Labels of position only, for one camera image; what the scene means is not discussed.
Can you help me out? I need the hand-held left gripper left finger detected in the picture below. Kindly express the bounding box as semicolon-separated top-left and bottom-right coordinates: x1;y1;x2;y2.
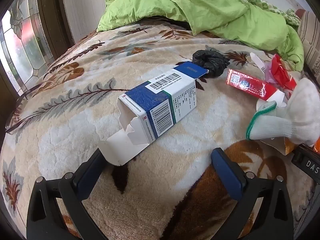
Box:
26;148;110;240

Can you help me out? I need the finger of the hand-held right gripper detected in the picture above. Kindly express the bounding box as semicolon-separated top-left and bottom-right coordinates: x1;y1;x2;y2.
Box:
291;144;320;178

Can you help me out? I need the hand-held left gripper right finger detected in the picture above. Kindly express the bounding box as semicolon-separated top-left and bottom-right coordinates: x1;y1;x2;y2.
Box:
211;148;294;240

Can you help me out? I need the white cotton glove green cuff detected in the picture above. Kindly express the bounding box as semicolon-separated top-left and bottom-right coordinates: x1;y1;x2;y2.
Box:
246;77;320;147

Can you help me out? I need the torn red carton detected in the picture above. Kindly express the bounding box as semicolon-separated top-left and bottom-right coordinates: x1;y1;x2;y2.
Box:
246;52;298;90

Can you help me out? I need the long red carton box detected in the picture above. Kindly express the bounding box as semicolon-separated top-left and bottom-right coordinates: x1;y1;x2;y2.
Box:
226;69;292;110

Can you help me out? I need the blue and white medicine box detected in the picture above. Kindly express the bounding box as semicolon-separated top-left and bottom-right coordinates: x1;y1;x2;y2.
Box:
98;64;209;167

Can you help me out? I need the black plastic bag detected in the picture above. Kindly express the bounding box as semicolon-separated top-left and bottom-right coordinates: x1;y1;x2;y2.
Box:
192;49;230;78

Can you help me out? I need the orange and white packet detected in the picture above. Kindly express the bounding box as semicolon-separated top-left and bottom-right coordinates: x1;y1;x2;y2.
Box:
260;137;299;156

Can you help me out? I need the leaf-print fleece blanket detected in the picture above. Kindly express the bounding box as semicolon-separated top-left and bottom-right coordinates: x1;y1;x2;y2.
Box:
0;19;320;240

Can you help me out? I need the striped floral pillow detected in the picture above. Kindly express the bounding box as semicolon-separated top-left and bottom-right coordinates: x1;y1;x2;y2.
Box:
296;9;320;73

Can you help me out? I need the patterned glass door panel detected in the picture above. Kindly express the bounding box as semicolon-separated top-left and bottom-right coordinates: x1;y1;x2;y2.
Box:
0;0;54;95

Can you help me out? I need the brown wooden door frame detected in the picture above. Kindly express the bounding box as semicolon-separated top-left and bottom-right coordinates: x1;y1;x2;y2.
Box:
37;0;75;58

